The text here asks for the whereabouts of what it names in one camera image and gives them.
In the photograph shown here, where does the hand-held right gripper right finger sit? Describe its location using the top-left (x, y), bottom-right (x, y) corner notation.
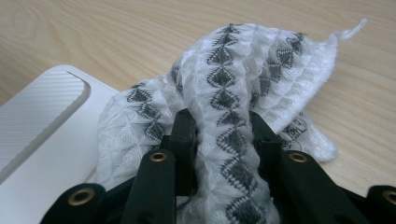
top-left (248, 112), bottom-right (372, 224)

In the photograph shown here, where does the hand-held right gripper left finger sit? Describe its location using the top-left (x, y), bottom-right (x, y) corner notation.
top-left (120, 108), bottom-right (200, 224)

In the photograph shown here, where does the white desk lamp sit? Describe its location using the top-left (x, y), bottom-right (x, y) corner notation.
top-left (0, 64), bottom-right (120, 224)

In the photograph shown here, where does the white cloth with dark pattern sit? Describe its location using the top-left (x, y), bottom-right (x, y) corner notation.
top-left (94, 17), bottom-right (370, 224)

